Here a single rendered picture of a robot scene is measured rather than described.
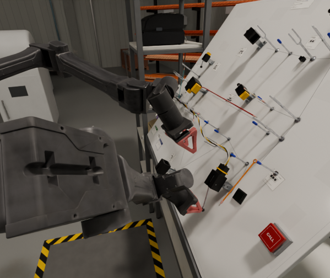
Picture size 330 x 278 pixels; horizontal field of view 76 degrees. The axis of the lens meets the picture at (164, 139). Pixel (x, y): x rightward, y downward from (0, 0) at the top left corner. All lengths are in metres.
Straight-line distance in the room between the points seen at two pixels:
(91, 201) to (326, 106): 0.68
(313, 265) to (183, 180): 0.64
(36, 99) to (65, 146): 3.63
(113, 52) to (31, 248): 8.47
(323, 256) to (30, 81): 3.66
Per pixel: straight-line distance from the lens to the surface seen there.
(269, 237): 0.65
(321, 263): 1.08
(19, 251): 2.27
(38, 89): 3.76
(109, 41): 9.74
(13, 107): 3.91
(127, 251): 1.94
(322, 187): 0.66
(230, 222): 0.77
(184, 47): 1.57
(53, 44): 0.85
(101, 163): 0.21
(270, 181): 0.72
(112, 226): 0.23
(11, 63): 0.84
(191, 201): 0.68
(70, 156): 0.18
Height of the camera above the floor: 1.59
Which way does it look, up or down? 29 degrees down
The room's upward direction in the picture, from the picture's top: 1 degrees counter-clockwise
